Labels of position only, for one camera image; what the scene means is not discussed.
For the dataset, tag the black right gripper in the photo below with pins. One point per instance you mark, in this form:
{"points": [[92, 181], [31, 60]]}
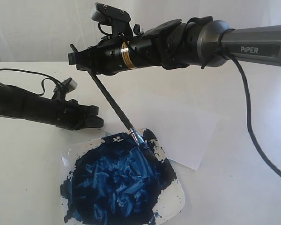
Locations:
{"points": [[115, 55]]}

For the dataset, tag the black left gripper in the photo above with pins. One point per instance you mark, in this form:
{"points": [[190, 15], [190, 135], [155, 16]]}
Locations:
{"points": [[72, 116]]}

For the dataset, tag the black paintbrush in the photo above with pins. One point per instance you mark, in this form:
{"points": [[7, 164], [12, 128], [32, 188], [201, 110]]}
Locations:
{"points": [[132, 131]]}

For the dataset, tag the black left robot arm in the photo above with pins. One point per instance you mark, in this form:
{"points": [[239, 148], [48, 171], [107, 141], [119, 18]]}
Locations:
{"points": [[17, 103]]}

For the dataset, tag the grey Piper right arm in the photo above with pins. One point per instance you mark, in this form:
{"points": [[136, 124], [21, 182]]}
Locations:
{"points": [[200, 41]]}

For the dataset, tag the white backdrop cloth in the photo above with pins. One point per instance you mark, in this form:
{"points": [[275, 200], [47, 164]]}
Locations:
{"points": [[43, 30]]}

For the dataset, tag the white square plate blue paint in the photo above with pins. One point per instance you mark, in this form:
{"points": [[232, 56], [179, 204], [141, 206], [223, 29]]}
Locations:
{"points": [[111, 181]]}

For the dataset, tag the white paper sheet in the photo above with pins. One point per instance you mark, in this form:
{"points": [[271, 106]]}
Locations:
{"points": [[184, 131]]}

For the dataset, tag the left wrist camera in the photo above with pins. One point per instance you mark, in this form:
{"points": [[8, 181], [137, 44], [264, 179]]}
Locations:
{"points": [[68, 85]]}

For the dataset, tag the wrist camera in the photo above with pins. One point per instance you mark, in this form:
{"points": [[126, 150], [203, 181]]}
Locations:
{"points": [[116, 18], [68, 85]]}

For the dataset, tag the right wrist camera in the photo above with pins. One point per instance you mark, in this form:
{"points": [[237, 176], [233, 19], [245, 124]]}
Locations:
{"points": [[116, 18]]}

